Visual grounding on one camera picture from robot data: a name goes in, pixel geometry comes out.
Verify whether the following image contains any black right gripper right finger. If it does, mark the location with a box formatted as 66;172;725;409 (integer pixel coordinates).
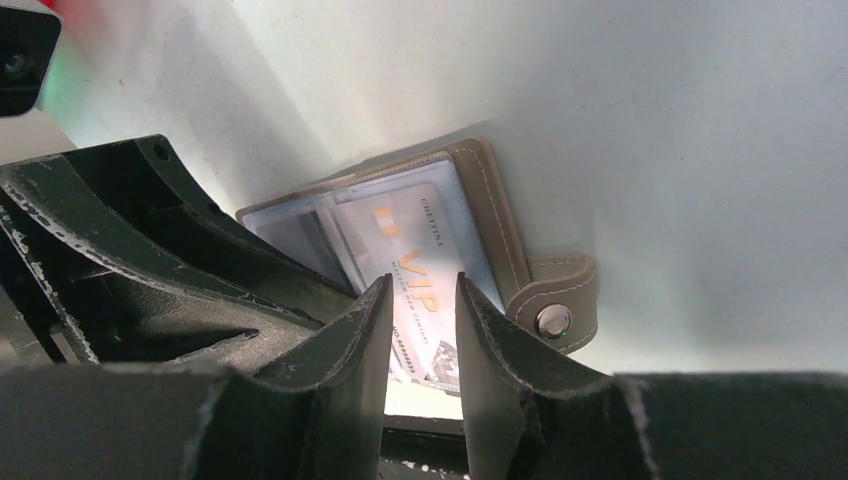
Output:
456;277;847;479

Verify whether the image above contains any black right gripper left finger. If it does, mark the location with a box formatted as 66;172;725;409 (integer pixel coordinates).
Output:
1;275;393;479

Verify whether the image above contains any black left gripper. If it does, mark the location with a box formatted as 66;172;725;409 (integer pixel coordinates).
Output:
1;1;355;368

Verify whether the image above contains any white VIP card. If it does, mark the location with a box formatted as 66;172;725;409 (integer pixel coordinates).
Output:
333;183;463;394

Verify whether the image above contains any beige leather card holder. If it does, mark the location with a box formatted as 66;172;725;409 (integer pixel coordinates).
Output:
236;139;598;385

